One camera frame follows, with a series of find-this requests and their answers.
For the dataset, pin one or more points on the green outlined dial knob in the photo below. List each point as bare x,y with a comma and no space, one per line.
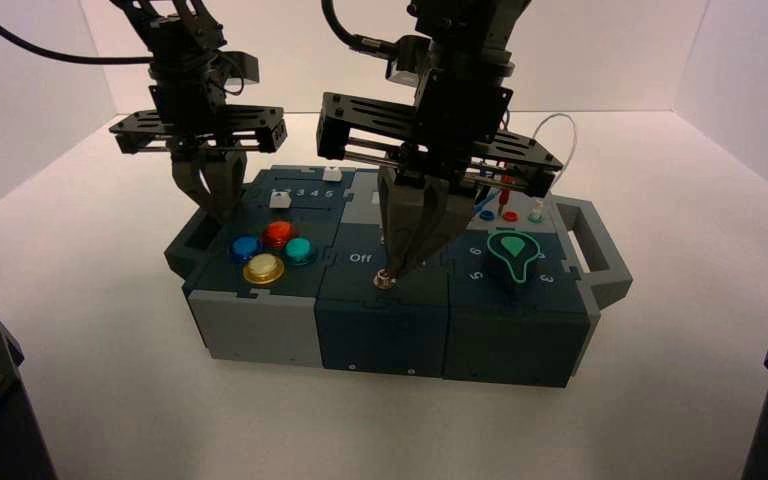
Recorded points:
513,255

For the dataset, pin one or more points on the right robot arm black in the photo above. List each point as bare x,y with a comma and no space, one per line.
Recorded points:
470,33

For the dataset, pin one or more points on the dark blue grey control box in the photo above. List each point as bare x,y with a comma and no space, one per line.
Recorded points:
384,331

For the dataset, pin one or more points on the white slider knob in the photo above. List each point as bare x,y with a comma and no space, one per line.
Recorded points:
280,199
332,174

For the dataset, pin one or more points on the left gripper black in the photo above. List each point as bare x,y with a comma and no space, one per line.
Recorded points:
188,119

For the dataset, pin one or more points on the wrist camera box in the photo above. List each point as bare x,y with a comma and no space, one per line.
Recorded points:
241,66
410,58

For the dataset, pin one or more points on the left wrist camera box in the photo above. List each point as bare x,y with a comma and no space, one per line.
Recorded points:
241,66

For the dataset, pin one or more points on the blue push button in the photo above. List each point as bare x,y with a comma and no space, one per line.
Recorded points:
245,248

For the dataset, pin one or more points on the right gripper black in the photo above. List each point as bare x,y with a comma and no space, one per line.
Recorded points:
457,126

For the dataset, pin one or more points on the teal push button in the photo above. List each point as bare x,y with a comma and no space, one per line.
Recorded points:
299,250

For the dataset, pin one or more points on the red push button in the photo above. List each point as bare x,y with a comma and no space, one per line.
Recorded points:
278,233

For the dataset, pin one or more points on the yellow push button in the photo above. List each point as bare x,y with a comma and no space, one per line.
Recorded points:
263,268

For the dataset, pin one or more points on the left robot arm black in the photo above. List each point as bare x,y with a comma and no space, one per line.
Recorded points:
172,33

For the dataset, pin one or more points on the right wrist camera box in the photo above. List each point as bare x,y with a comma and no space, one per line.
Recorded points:
410,58

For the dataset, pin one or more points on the metal toggle switch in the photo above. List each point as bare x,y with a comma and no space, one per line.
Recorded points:
382,281

